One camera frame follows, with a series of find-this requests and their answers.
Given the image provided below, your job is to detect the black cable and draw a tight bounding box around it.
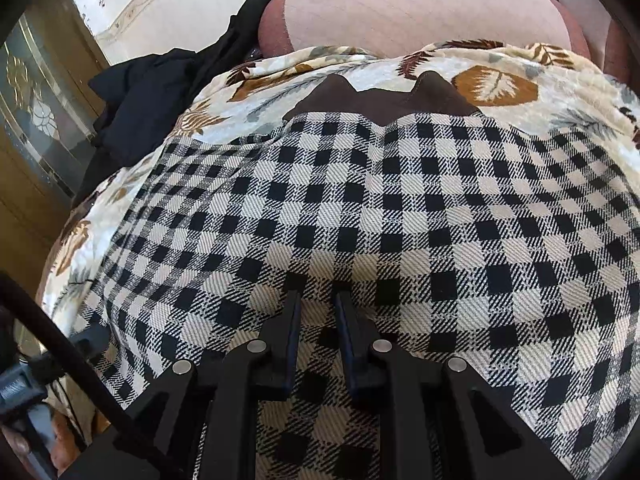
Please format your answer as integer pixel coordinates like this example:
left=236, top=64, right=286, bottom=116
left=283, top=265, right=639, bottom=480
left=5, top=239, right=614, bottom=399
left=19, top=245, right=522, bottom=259
left=0, top=272, right=186, bottom=480

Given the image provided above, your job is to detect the pink cushion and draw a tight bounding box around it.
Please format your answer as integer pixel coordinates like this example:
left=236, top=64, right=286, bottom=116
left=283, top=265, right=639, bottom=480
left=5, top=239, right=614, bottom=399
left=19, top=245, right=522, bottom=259
left=257, top=0, right=591, bottom=58

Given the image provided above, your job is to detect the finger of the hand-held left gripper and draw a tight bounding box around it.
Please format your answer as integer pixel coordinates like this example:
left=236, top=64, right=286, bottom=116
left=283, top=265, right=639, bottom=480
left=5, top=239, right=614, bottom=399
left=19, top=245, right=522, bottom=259
left=74, top=326, right=112, bottom=362

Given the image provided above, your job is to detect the wooden glass door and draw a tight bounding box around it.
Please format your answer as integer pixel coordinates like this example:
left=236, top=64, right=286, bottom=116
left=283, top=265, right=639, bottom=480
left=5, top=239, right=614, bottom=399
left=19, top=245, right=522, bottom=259
left=0, top=0, right=118, bottom=301

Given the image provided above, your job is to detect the black garment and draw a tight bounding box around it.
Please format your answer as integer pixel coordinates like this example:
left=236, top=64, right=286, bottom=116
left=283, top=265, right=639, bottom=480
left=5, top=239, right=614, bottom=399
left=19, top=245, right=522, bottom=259
left=72, top=0, right=278, bottom=206

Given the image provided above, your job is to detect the black white checked coat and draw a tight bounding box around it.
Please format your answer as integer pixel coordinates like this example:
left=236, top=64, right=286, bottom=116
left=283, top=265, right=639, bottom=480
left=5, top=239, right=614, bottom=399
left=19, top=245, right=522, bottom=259
left=75, top=71, right=640, bottom=480

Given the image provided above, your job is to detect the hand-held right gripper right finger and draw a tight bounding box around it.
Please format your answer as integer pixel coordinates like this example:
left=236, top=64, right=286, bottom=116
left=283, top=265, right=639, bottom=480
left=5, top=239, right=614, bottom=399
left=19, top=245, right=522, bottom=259
left=334, top=290, right=576, bottom=480

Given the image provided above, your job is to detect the person's left hand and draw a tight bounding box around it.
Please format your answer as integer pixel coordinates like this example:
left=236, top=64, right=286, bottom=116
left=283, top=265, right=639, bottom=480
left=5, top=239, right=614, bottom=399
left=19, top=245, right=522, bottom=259
left=0, top=410, right=98, bottom=476

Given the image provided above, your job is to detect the leaf printed blanket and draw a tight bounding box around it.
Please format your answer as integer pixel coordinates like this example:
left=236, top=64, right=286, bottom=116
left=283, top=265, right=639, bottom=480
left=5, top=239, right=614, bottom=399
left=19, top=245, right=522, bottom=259
left=42, top=40, right=640, bottom=341

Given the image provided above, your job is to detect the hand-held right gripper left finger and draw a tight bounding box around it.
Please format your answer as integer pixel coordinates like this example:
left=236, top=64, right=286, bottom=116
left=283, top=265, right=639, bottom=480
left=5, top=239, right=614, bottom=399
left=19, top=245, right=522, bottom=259
left=65, top=289, right=303, bottom=480

